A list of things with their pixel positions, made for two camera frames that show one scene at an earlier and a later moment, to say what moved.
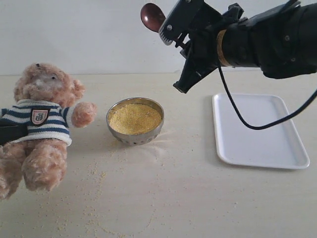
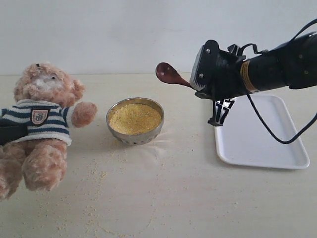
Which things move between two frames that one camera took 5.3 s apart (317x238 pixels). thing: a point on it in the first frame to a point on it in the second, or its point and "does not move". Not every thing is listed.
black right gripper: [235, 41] to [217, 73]
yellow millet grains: [135, 118] does not move
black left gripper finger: [10, 132] does not move
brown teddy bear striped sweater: [50, 104] does not move
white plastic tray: [278, 147] does not move
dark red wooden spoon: [152, 16] to [166, 73]
